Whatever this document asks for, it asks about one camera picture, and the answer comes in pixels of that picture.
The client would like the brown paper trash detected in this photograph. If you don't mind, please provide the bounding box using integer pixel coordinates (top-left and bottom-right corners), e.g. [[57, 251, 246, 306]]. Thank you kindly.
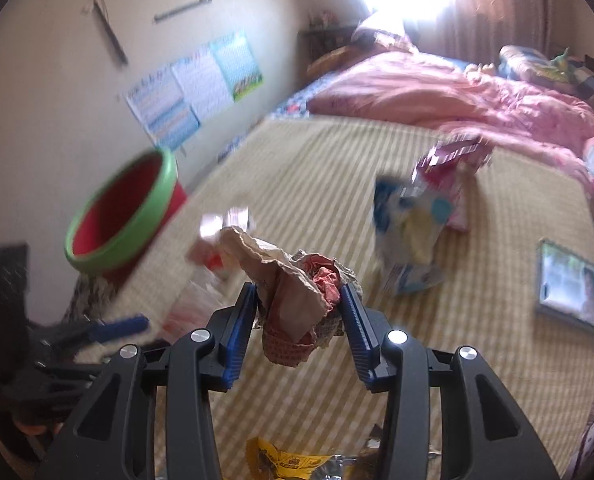
[[218, 226, 363, 367]]

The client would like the white red crumpled wrapper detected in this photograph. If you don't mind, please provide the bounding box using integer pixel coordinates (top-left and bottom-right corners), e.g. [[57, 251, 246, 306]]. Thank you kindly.
[[159, 207, 254, 344]]

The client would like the yellow snack wrapper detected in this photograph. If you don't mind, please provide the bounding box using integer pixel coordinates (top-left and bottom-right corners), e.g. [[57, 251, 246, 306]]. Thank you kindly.
[[245, 438, 345, 480]]

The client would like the red bin with green rim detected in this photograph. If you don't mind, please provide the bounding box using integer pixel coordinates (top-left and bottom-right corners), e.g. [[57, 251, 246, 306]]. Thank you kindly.
[[64, 148, 187, 285]]

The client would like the checkered woven bed mat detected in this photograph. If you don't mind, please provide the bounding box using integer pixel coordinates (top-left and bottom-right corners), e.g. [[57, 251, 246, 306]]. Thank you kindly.
[[61, 114, 594, 480]]

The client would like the blue white snack bag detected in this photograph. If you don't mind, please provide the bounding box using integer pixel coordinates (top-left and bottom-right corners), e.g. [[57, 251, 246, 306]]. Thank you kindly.
[[373, 174, 454, 296]]

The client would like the pink white snack bag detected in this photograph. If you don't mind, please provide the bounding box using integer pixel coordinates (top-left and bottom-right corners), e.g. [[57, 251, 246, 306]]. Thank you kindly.
[[412, 133, 494, 232]]

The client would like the smartphone with lit screen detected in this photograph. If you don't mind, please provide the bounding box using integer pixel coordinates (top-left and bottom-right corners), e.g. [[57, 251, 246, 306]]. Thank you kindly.
[[536, 240, 594, 333]]

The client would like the pink floral quilt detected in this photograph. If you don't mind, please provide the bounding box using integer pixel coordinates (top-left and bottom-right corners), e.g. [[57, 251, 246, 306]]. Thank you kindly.
[[308, 51, 594, 185]]

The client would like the brown bolster pillow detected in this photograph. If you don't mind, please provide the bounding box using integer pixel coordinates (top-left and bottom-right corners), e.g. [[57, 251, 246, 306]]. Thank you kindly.
[[306, 46, 364, 81]]

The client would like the dark wooden side table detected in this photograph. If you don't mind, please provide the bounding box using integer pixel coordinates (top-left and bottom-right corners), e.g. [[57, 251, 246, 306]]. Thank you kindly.
[[298, 22, 359, 80]]

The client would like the blue plaid pillow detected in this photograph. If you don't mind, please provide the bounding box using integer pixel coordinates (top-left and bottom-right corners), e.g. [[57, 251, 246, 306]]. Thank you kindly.
[[498, 46, 594, 110]]

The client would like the pinkish patterned curtain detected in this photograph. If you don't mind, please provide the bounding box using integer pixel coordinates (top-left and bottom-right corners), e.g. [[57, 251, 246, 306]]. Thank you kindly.
[[425, 0, 572, 64]]

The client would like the left blue wall chart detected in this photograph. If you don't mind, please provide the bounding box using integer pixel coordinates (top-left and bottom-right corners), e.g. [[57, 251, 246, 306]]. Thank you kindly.
[[126, 66, 201, 151]]

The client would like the middle white wall chart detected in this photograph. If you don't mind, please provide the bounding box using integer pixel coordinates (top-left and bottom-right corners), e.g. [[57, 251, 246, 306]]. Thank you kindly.
[[172, 47, 234, 124]]

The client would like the right green wall chart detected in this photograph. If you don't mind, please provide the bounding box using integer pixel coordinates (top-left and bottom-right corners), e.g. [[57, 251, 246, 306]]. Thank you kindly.
[[209, 32, 263, 101]]

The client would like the dark hanging wall stick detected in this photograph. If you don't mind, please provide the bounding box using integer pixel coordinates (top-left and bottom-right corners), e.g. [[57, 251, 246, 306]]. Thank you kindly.
[[82, 0, 129, 67]]

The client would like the metal wall rail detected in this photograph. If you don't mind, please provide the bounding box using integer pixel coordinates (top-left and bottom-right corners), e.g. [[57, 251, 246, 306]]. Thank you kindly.
[[153, 0, 212, 24]]

